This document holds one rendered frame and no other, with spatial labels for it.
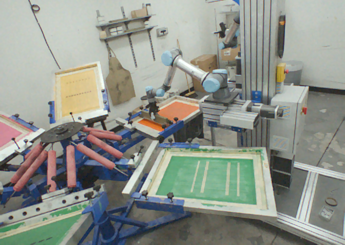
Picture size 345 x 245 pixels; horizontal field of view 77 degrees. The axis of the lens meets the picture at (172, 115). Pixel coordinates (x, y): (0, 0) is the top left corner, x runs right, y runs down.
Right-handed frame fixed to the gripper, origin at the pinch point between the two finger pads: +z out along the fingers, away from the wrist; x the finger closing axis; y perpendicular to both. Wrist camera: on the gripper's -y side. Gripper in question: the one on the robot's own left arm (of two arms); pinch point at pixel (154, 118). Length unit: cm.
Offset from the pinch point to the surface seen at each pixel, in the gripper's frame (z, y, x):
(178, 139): 24.2, 20.7, 9.3
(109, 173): 2, 34, -74
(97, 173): 8, 18, -78
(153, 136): -3.4, 31.5, -26.7
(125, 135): -1.6, 3.1, -38.5
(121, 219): 75, 10, -71
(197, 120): 16.4, 22.5, 40.7
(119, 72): -10, -194, 80
